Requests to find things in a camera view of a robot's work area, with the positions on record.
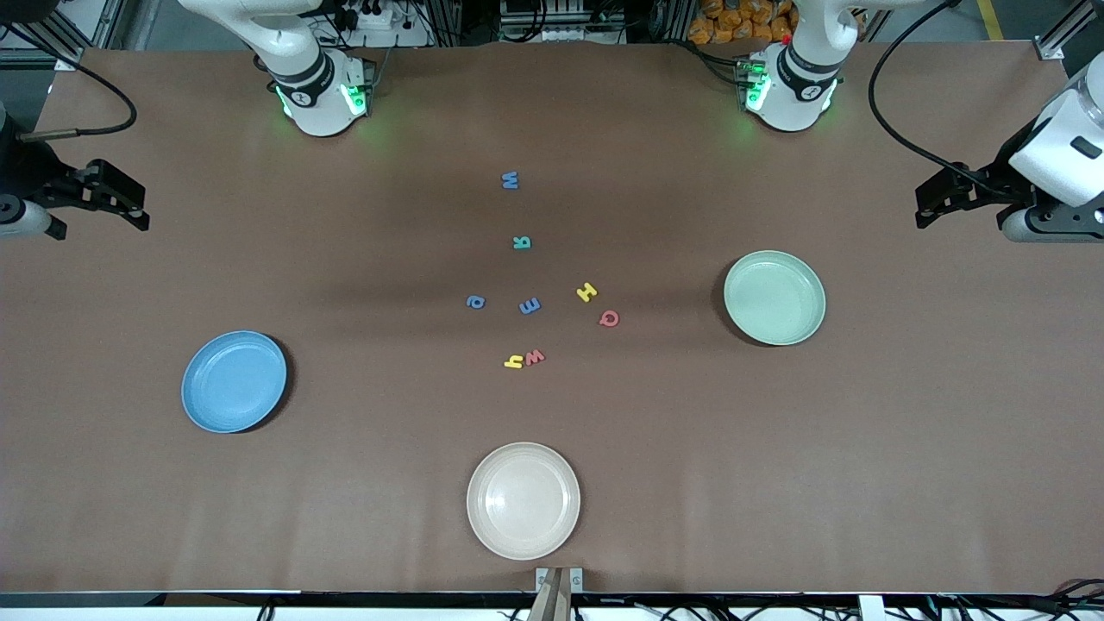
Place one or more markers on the yellow foam small h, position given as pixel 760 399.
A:
pixel 514 364

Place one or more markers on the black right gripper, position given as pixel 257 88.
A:
pixel 33 172

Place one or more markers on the brown table cover sheet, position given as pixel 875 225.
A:
pixel 776 474

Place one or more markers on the blue foam capital W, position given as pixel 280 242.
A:
pixel 510 180

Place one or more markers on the beige plate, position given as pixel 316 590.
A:
pixel 523 500

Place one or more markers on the yellow foam capital H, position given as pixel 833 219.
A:
pixel 586 292

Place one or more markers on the red foam small w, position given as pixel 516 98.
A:
pixel 535 358

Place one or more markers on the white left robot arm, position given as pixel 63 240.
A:
pixel 798 95

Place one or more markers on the orange bags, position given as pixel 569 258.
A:
pixel 733 21

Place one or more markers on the blue plate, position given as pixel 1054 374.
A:
pixel 233 381

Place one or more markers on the green plate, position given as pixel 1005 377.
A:
pixel 774 297

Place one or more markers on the blue foam small m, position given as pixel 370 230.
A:
pixel 529 306

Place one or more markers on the white power strip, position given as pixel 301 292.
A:
pixel 392 39

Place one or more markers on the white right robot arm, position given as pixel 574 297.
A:
pixel 315 95

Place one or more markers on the metal camera pole bracket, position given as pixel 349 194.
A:
pixel 559 595

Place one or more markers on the red foam capital Q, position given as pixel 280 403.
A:
pixel 603 319

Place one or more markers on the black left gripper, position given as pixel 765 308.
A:
pixel 1000 179

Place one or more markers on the aluminium frame profile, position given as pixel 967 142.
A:
pixel 30 59
pixel 1061 39

